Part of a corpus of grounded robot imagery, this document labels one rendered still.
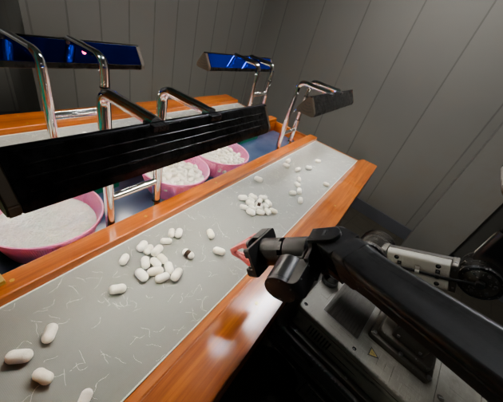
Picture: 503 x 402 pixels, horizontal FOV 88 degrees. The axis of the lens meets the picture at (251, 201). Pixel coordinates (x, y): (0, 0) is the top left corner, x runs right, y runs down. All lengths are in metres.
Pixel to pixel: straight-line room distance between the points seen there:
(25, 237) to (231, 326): 0.55
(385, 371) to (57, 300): 0.99
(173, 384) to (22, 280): 0.37
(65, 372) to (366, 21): 2.78
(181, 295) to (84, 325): 0.20
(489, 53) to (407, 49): 0.51
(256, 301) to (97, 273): 0.38
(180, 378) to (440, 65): 2.50
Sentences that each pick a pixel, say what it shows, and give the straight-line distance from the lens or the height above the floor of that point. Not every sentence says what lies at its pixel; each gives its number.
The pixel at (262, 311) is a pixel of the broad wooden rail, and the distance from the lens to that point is 0.66.
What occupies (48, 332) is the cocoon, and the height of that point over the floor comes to 0.76.
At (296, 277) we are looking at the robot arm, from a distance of 0.44.
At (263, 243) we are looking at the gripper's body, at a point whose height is 0.95.
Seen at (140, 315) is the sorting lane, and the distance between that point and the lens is 0.65.
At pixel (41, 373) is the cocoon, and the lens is 0.61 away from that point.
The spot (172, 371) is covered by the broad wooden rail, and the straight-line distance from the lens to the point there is 0.58.
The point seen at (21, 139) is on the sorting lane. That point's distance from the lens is 1.27.
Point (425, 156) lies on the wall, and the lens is 2.62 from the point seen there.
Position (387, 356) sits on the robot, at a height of 0.47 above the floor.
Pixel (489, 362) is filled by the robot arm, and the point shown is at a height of 1.13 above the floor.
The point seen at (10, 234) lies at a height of 0.73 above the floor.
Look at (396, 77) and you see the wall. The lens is 2.64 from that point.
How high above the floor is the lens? 1.31
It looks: 34 degrees down
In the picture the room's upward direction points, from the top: 18 degrees clockwise
